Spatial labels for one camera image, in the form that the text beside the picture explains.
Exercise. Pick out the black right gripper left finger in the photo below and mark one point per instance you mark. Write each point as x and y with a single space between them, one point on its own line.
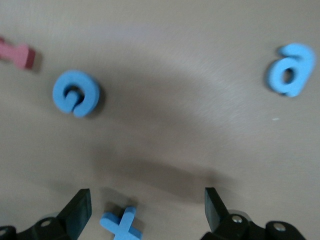
75 220

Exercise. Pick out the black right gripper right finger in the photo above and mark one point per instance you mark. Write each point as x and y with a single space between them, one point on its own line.
225 225

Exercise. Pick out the blue foam plus sign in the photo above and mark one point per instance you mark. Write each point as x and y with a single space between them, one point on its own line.
125 226

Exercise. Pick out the blue foam letter G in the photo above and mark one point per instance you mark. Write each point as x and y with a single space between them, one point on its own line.
58 96

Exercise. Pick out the blue foam letter a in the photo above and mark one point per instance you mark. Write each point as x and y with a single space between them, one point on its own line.
275 75

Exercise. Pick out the red foam letter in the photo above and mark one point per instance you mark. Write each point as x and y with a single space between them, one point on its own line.
20 56

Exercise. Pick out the brown table cover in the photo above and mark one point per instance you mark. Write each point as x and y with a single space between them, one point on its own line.
175 50

